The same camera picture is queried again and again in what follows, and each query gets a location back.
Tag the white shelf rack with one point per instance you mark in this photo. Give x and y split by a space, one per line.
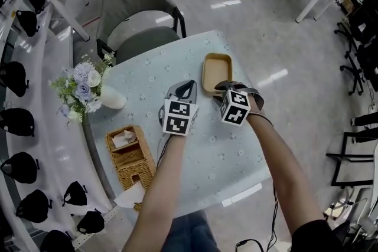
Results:
56 138

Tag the white table with black frame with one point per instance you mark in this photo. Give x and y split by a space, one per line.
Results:
348 157

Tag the person's black shirt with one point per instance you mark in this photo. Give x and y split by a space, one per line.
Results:
319 236

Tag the artificial flower bouquet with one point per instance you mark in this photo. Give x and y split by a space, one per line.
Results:
82 85

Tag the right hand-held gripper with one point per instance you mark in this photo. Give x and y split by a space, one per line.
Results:
236 107

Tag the folded napkins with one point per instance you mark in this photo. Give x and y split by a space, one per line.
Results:
122 138

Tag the tan rectangular dish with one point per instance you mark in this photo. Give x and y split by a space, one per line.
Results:
216 70

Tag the person's right forearm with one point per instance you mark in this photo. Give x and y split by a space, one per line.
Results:
280 162

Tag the white grey office chair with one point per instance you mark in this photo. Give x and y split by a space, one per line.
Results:
363 215

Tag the wicker tissue basket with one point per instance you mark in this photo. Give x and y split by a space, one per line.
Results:
133 162

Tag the black office chair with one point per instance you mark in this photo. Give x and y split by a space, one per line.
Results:
366 62
358 23

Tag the white vase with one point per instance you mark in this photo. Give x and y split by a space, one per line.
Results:
113 97

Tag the person's left forearm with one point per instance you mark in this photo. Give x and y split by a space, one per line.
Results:
156 186

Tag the grey upholstered chair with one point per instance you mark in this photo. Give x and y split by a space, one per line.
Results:
133 0

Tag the person's blue jeans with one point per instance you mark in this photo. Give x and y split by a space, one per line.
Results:
192 233

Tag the table with blue floral cloth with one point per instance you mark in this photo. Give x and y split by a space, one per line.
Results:
206 141

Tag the white tissue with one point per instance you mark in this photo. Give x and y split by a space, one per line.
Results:
130 196

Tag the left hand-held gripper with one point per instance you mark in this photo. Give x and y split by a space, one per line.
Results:
178 118

